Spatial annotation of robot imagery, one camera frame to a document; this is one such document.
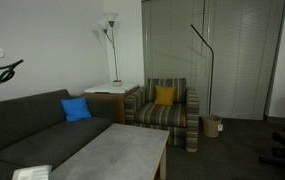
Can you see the striped armchair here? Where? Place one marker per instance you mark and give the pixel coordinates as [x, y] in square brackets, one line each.
[162, 115]

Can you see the blue throw pillow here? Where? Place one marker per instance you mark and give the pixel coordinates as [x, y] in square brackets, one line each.
[76, 109]

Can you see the dark grey patterned sofa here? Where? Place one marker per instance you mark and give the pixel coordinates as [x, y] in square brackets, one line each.
[32, 133]

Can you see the grey window blinds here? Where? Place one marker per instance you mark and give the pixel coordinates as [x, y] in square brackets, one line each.
[242, 60]

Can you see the yellow cushion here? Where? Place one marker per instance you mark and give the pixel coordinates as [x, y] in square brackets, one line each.
[164, 95]

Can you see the black floor lamp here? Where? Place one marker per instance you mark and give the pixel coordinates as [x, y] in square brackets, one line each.
[211, 66]

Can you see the blue tea bag box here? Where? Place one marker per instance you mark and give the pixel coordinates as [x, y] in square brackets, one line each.
[32, 172]

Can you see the wicker waste basket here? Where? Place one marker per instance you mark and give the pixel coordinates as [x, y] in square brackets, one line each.
[212, 126]

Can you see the white two-head lamp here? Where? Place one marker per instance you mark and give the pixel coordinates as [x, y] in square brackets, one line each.
[117, 82]

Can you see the wooden side table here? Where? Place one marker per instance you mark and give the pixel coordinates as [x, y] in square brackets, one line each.
[123, 100]

